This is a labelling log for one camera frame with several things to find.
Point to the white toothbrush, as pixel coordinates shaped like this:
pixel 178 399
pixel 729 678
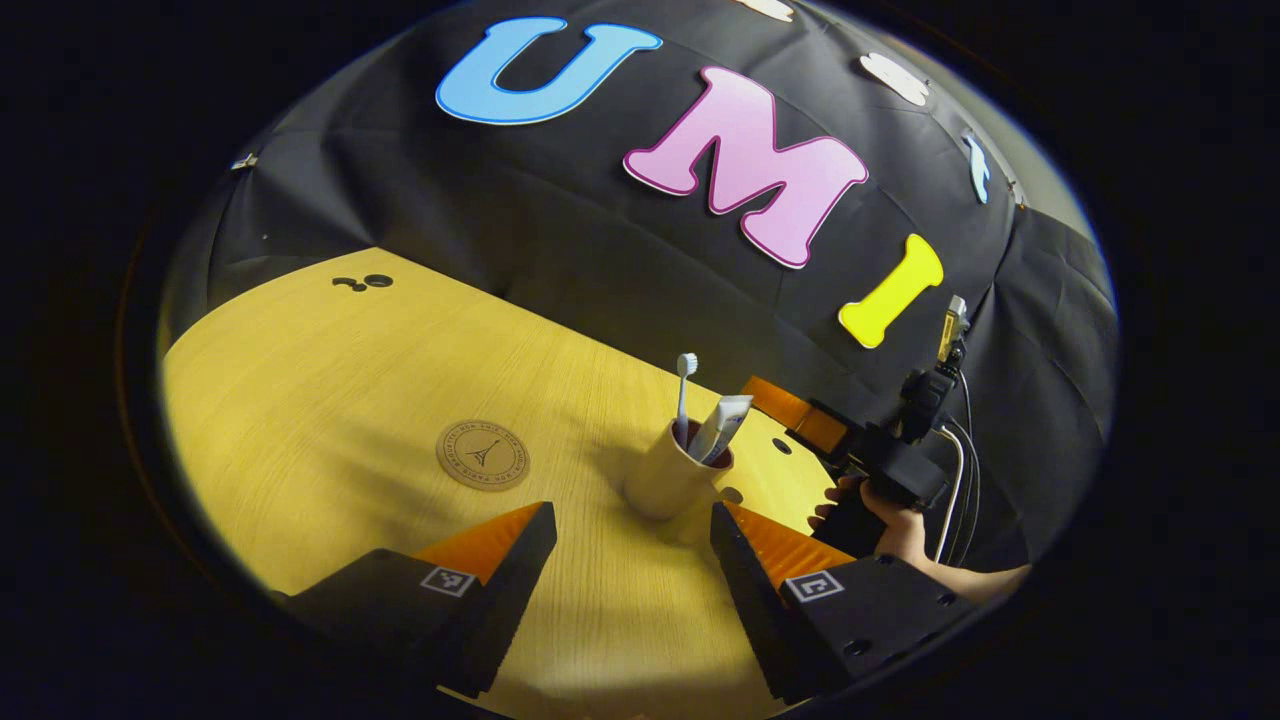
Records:
pixel 683 395

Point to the black backdrop cloth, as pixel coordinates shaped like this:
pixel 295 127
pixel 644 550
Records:
pixel 600 230

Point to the white toothpaste tube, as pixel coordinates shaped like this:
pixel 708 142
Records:
pixel 725 420

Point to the beige cup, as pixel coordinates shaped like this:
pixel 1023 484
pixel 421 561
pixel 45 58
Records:
pixel 665 485

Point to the round wooden coaster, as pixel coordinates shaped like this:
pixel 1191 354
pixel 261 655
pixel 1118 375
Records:
pixel 483 455

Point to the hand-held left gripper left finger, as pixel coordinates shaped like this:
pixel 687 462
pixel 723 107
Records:
pixel 510 590

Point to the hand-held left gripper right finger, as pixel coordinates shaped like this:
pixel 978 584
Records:
pixel 755 590

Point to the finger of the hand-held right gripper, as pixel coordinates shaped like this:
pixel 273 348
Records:
pixel 790 410

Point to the small silver clip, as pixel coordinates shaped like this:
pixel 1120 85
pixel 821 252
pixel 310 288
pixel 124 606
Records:
pixel 243 160

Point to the wooden desktop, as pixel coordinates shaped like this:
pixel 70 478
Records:
pixel 350 400

